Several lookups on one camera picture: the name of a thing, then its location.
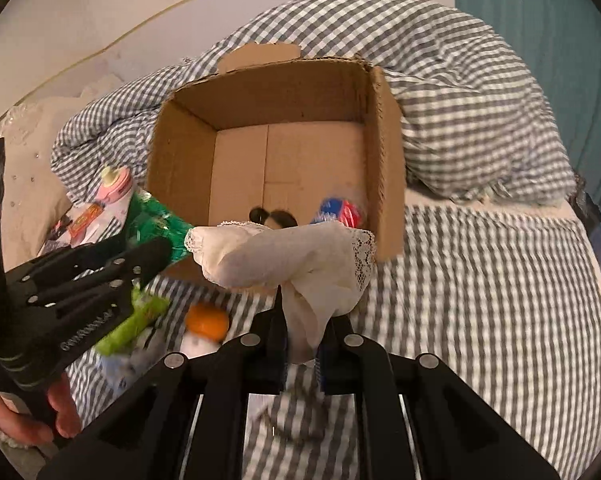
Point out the blue white packet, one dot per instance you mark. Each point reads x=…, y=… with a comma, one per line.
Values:
x=123, y=367

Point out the dark green shiny packet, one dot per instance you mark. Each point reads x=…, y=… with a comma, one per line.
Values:
x=155, y=220

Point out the white headboard gold trim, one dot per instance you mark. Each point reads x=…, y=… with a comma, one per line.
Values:
x=105, y=5

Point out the beige lace pillow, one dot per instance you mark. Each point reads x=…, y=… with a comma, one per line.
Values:
x=30, y=185

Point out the grey checked duvet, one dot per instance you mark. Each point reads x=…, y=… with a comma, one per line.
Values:
x=455, y=85

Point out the teal curtain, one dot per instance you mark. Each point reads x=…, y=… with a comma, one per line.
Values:
x=555, y=60

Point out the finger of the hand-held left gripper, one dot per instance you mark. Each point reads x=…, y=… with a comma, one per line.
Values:
x=130, y=272
x=70, y=260

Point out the white lace cloth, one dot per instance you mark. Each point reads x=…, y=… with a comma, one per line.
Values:
x=290, y=260

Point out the light green packet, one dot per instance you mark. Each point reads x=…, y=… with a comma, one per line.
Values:
x=130, y=322

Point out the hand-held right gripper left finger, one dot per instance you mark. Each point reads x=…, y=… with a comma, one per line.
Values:
x=273, y=355

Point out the white bottle orange cap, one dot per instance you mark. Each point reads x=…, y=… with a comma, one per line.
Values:
x=206, y=325

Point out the black sunglasses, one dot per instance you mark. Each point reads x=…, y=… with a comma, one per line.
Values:
x=278, y=217

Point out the blue red packet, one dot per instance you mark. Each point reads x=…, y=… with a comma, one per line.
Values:
x=338, y=212

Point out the cardboard box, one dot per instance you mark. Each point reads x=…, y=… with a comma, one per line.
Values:
x=290, y=160

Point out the person's left hand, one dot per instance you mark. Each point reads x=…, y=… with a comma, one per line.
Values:
x=35, y=420

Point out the grey checked bedsheet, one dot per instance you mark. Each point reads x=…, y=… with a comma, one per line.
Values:
x=480, y=320

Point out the red orange small box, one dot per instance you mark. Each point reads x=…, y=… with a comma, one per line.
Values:
x=85, y=217

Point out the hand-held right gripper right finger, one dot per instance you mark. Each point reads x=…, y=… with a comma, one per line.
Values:
x=330, y=366

